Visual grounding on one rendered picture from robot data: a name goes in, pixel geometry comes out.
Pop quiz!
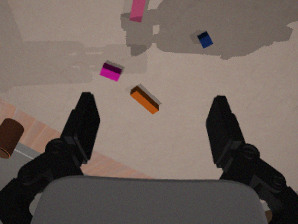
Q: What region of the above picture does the small blue cube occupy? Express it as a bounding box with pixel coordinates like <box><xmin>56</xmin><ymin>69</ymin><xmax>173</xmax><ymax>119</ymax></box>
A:
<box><xmin>197</xmin><ymin>31</ymin><xmax>213</xmax><ymax>48</ymax></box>

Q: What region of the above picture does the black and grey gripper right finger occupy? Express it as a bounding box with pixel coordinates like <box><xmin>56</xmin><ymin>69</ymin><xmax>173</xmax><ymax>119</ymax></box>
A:
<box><xmin>206</xmin><ymin>95</ymin><xmax>298</xmax><ymax>224</ymax></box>

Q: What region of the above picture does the orange rod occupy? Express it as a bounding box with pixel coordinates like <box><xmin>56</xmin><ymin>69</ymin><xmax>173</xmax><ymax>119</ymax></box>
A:
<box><xmin>130</xmin><ymin>86</ymin><xmax>159</xmax><ymax>114</ymax></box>

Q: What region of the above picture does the pink rod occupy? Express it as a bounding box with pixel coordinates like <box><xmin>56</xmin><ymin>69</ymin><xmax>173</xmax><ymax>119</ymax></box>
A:
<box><xmin>129</xmin><ymin>0</ymin><xmax>146</xmax><ymax>23</ymax></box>

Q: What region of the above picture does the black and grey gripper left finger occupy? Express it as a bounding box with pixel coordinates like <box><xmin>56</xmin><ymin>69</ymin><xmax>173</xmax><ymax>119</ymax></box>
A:
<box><xmin>0</xmin><ymin>92</ymin><xmax>100</xmax><ymax>224</ymax></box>

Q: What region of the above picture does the magenta rod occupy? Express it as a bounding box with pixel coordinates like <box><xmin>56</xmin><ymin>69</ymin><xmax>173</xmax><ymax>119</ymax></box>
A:
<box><xmin>100</xmin><ymin>63</ymin><xmax>122</xmax><ymax>81</ymax></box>

